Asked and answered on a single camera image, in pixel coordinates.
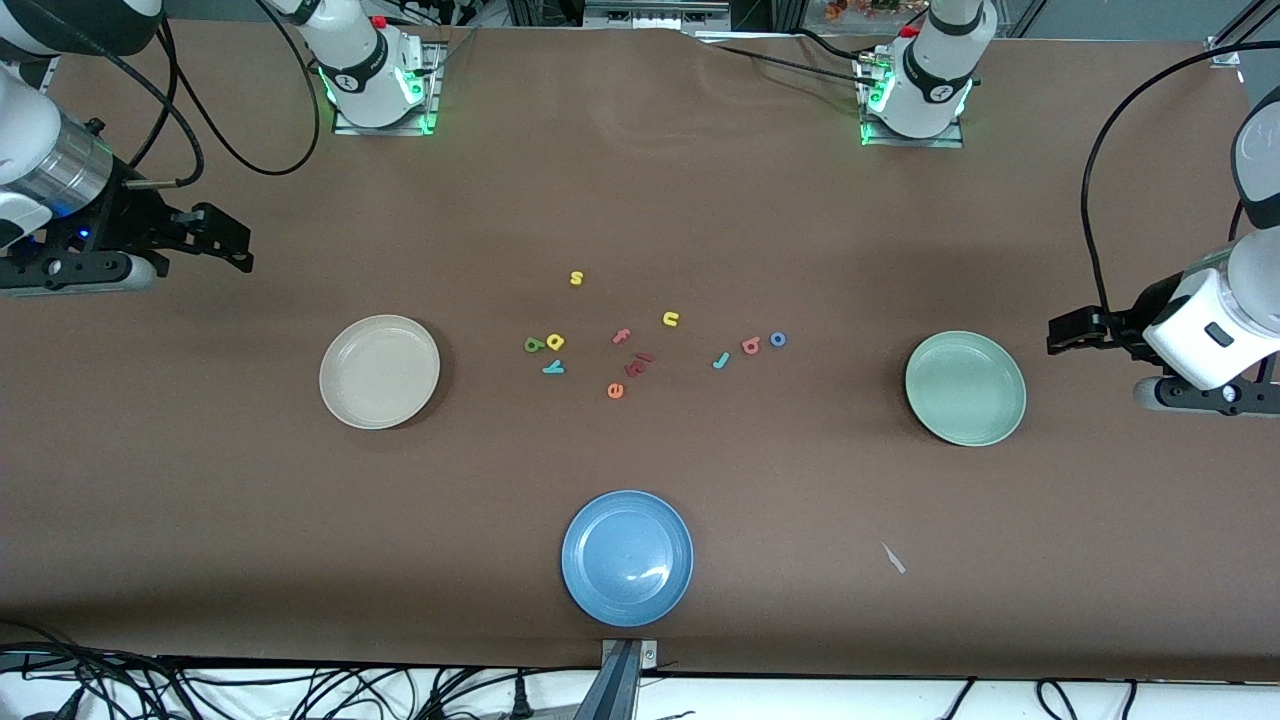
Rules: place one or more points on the green plate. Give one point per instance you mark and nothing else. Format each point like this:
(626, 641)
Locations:
(965, 390)

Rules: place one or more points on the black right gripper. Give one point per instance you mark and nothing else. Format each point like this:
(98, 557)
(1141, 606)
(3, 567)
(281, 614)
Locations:
(128, 212)

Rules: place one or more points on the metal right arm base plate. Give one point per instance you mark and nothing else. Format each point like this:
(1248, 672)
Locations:
(432, 105)

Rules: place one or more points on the aluminium frame rack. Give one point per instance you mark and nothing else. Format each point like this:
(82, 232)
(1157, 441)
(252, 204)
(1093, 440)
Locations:
(650, 12)

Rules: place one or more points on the orange red background object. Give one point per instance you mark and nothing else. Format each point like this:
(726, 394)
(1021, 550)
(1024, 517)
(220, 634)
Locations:
(850, 10)

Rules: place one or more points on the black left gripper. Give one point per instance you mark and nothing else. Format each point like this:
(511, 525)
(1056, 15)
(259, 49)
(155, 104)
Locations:
(1138, 318)

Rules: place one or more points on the small white paper scrap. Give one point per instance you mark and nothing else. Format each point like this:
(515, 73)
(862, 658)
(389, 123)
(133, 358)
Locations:
(893, 558)

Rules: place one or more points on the blue plate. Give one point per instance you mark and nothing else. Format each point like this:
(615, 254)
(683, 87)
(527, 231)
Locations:
(627, 560)

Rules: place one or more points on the brown table cover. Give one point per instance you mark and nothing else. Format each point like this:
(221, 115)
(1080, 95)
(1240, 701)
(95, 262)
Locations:
(640, 180)

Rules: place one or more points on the beige brown plate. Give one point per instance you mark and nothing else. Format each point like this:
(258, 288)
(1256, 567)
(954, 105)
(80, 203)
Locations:
(380, 372)

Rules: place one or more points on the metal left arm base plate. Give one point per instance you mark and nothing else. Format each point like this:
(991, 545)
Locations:
(920, 142)

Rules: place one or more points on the aluminium corner frame profile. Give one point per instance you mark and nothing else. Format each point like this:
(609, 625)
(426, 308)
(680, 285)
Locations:
(1228, 48)

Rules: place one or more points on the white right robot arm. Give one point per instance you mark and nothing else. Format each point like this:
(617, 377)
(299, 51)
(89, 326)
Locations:
(355, 70)

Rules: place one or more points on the grey metal camera mount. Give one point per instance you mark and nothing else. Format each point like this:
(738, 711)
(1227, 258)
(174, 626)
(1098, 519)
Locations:
(622, 690)

